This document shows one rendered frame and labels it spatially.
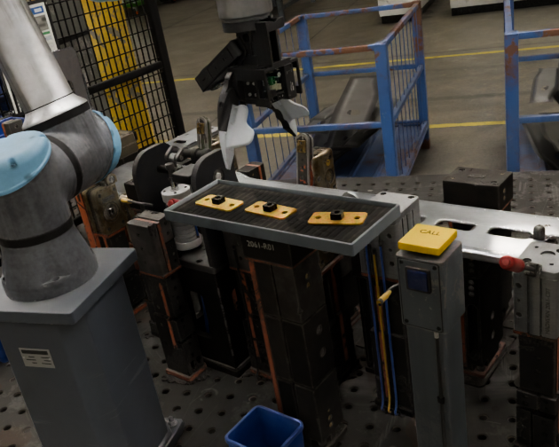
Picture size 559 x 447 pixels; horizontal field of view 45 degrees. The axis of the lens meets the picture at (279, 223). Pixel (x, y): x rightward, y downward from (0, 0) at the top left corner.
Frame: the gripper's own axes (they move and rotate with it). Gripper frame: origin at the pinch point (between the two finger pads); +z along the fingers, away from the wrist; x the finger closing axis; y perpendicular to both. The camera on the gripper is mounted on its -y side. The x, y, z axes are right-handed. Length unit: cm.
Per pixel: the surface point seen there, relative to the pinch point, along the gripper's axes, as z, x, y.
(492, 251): 25.4, 27.6, 23.2
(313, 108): 93, 275, -227
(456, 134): 126, 335, -154
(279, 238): 10.2, -6.0, 7.2
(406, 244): 9.9, -0.6, 25.2
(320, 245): 10.1, -5.4, 14.3
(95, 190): 21, 10, -68
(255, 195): 9.8, 3.8, -6.8
